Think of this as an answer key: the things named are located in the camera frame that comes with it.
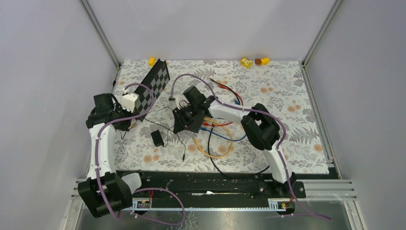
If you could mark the yellow owl toy block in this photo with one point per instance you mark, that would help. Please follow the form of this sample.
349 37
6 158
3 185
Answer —
245 62

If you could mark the small yellow block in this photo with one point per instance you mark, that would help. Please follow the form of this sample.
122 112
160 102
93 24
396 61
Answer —
151 61

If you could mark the brown block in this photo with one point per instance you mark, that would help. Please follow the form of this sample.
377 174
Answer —
258 62

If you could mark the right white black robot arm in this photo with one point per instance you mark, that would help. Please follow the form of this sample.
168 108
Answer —
264 131

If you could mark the black white checkerboard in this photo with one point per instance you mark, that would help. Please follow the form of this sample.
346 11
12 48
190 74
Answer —
156 80

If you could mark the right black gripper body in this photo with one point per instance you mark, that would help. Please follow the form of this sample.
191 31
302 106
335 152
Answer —
189 113

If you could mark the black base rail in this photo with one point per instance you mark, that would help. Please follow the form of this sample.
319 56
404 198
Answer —
197 189

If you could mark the black network switch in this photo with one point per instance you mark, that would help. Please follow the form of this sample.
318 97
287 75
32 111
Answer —
195 128

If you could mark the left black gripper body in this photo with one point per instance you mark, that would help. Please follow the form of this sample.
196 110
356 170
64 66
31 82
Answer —
121 113

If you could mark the yellow rectangular block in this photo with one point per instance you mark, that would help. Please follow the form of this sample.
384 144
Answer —
265 61

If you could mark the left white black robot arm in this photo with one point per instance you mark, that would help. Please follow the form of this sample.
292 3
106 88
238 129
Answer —
101 152

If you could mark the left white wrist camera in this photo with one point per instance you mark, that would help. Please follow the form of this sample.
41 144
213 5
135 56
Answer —
128 102

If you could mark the floral patterned table mat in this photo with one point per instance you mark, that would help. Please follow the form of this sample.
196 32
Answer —
151 146

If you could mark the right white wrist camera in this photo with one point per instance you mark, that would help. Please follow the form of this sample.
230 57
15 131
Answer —
183 104

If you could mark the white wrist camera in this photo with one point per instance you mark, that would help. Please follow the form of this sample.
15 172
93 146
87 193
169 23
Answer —
183 104
128 102

